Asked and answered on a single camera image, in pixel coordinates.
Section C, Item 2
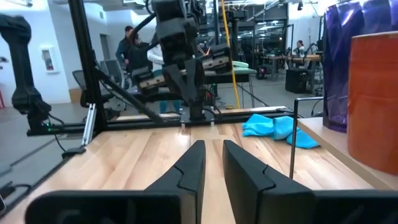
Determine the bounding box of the black desk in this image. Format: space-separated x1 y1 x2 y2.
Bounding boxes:
133 67 259 108

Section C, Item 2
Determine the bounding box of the wooden table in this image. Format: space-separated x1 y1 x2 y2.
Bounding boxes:
262 53 323 63

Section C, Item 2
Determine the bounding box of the black metal rig frame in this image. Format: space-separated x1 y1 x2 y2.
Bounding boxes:
26 0 299 138

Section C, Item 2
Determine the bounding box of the black frame foot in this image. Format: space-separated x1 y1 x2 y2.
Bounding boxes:
61 145 87 160

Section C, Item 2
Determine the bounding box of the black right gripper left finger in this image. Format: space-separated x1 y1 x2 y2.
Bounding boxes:
24 139 206 224

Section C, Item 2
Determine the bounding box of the orange mug white inside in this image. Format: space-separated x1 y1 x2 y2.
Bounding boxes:
346 30 398 175

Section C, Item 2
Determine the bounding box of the grey office chair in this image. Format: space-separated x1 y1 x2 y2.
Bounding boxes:
72 58 127 121

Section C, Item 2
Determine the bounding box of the yellow hanging strap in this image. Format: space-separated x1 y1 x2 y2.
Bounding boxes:
220 0 243 110

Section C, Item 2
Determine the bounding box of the white wall cabinet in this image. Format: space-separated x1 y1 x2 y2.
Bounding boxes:
39 45 60 75

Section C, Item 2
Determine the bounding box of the black cabinet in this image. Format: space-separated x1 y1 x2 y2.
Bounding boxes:
285 67 314 94

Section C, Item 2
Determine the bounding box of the silver aluminium extrusion piece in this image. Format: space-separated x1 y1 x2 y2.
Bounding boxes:
81 103 98 147

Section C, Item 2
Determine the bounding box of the purple plastic tumbler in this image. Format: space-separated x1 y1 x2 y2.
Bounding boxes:
322 0 398 133

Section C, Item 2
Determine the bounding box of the black cable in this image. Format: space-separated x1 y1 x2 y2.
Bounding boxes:
0 182 32 203

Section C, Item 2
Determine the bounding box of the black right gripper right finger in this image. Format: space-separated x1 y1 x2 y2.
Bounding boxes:
222 139 398 224

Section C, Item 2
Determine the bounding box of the blue cloth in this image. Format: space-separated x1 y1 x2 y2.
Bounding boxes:
241 113 321 150

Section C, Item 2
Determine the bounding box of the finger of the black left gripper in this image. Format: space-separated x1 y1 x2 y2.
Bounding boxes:
185 58 206 105
162 63 191 101

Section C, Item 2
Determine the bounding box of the mint green desk item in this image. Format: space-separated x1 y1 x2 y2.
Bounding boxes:
231 60 257 75

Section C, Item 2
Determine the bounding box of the black bulky stand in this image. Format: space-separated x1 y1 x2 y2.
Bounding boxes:
0 14 53 133

